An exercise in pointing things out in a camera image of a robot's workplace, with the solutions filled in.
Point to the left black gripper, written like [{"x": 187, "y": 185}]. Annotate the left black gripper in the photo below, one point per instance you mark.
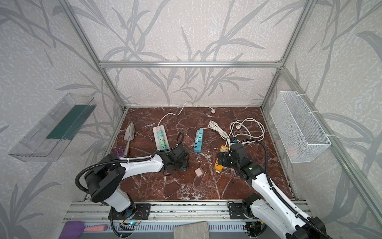
[{"x": 186, "y": 164}]

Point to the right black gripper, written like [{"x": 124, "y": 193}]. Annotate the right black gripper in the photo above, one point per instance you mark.
[{"x": 223, "y": 156}]

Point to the orange power strip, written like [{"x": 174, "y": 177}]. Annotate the orange power strip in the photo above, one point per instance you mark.
[{"x": 221, "y": 158}]

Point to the blue power strip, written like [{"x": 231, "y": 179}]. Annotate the blue power strip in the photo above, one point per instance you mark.
[{"x": 198, "y": 145}]

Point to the white multicolour power strip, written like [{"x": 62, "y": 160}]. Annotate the white multicolour power strip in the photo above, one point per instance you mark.
[{"x": 157, "y": 141}]

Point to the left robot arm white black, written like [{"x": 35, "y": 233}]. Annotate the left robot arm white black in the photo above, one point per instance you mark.
[{"x": 102, "y": 180}]

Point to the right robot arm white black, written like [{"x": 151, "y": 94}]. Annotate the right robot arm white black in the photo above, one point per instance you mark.
[{"x": 269, "y": 204}]

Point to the metal garden trowel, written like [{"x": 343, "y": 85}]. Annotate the metal garden trowel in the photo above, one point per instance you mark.
[{"x": 128, "y": 137}]

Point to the purple pink hand rake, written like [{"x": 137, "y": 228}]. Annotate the purple pink hand rake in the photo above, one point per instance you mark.
[{"x": 120, "y": 152}]

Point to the grey sponge block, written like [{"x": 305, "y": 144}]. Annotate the grey sponge block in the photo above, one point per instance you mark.
[{"x": 198, "y": 230}]

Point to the purple pink brush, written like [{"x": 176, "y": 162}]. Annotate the purple pink brush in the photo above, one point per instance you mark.
[{"x": 73, "y": 229}]

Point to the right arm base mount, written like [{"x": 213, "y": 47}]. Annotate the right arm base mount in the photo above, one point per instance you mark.
[{"x": 240, "y": 211}]

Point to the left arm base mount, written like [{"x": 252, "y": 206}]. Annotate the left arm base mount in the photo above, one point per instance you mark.
[{"x": 140, "y": 211}]

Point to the white wire mesh basket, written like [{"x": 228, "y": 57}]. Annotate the white wire mesh basket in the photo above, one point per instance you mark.
[{"x": 301, "y": 134}]

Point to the clear plastic wall tray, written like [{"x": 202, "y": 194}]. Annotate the clear plastic wall tray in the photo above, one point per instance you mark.
[{"x": 47, "y": 141}]

